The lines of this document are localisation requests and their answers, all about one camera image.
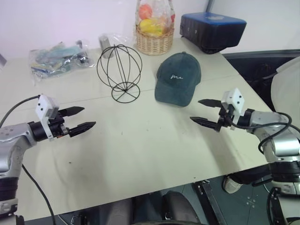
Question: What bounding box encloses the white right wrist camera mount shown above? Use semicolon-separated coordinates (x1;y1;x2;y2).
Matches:
221;87;246;131

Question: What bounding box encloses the blue and black box device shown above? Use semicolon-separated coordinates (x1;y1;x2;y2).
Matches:
179;12;248;55

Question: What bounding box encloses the white rounded chair back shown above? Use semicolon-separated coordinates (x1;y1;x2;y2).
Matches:
270;56;300;113

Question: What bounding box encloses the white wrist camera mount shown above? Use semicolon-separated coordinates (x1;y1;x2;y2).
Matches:
221;87;246;131
35;94;60;143

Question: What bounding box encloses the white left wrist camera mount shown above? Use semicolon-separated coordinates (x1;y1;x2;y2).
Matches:
35;94;60;143

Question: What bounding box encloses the dark furniture beside table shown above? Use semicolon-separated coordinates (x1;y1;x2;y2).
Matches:
221;48;300;111

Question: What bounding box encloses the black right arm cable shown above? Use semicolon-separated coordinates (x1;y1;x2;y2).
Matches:
227;112;293;155

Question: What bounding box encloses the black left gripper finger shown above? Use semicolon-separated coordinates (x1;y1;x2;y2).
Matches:
61;106;85;118
68;121;97;138

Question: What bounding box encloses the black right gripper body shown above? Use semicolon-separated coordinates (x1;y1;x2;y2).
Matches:
216;103;235;132

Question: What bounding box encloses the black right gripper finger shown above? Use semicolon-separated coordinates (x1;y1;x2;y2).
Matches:
189;116;220;132
197;98;222;109

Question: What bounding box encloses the white caster wheel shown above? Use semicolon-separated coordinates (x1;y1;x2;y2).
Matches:
222;175;242;194

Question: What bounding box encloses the metal cylinder in plastic bag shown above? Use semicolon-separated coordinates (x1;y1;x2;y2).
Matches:
97;32;118;60

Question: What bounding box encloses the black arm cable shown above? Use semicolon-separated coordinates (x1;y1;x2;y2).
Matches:
227;112;293;155
0;94;41;126
21;164;58;225

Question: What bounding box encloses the black metal table frame bar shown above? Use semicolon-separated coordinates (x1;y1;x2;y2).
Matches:
192;180;227;225

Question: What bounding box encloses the wicker fruit basket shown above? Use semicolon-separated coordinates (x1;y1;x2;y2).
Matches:
135;0;176;56

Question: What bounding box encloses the dark green baseball cap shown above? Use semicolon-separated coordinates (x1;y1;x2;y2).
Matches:
154;52;203;107

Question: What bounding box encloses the black wire sphere stand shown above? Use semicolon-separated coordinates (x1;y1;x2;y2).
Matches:
96;44;143;104

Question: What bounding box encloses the clear plastic bag of items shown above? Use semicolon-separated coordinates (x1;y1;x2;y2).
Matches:
29;39;91;86

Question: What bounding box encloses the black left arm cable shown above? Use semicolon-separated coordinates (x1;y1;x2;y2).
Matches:
21;164;58;225
0;94;41;126

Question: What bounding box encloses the yellow toy fruit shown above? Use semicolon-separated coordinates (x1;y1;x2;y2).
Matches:
138;19;163;36

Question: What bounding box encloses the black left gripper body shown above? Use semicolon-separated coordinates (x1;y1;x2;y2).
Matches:
49;109;71;140

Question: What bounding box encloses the orange toy fruit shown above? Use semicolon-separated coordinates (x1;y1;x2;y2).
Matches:
138;4;154;20

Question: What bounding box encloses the dark rounded shape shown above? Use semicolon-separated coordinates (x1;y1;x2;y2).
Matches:
163;190;195;225

